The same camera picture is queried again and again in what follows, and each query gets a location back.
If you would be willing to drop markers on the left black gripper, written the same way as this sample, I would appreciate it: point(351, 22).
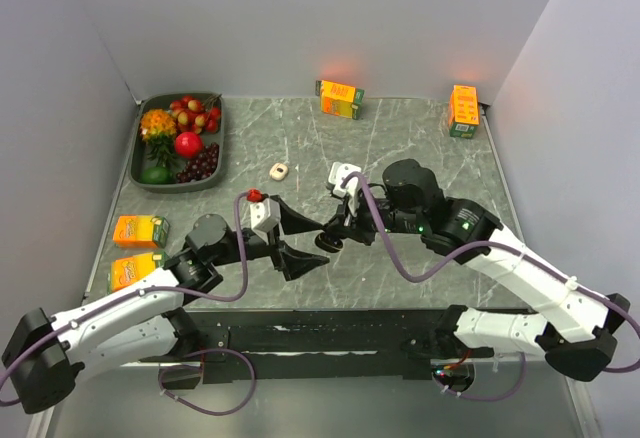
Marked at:
point(292, 262)

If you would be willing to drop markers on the orange juice box back centre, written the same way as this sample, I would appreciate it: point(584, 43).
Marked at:
point(339, 99)

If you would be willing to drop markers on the orange juice box left upper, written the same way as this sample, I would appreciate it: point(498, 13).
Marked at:
point(141, 231)

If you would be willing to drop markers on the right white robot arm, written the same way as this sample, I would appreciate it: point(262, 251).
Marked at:
point(568, 325)

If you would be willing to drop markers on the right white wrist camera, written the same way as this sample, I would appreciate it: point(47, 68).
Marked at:
point(341, 186)

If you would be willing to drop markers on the red apple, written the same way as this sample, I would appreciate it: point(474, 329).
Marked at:
point(188, 145)

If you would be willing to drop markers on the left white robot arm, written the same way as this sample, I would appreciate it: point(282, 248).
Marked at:
point(48, 354)

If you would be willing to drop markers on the red cherry bunch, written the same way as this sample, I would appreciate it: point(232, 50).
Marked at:
point(197, 115)

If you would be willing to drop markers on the orange yellow flower pineapple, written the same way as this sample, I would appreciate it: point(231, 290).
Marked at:
point(158, 131)

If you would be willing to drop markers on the dark purple grape bunch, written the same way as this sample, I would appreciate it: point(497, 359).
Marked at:
point(202, 166)

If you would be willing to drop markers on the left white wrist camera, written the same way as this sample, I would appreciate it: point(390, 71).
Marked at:
point(265, 212)

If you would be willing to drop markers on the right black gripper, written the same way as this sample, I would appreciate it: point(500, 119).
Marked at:
point(350, 226)

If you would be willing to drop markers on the dark grey fruit tray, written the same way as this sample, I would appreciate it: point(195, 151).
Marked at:
point(139, 161)

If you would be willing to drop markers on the orange juice box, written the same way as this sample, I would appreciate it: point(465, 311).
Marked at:
point(129, 270)
point(339, 99)
point(464, 116)
point(141, 231)

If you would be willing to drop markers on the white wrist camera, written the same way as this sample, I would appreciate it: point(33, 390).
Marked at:
point(341, 186)
point(265, 212)

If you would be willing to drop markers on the orange juice box back right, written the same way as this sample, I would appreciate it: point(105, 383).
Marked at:
point(464, 116)

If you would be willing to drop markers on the beige earbud charging case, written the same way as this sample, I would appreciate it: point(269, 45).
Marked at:
point(279, 172)

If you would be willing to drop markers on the black earbud charging case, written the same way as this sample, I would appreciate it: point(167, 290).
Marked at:
point(328, 243)

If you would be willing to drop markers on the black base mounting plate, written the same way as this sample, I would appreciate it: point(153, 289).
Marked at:
point(296, 344)

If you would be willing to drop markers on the orange juice box left lower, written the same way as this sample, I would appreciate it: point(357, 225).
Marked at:
point(129, 270)

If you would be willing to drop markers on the green avocado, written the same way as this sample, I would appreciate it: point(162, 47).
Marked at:
point(156, 175)

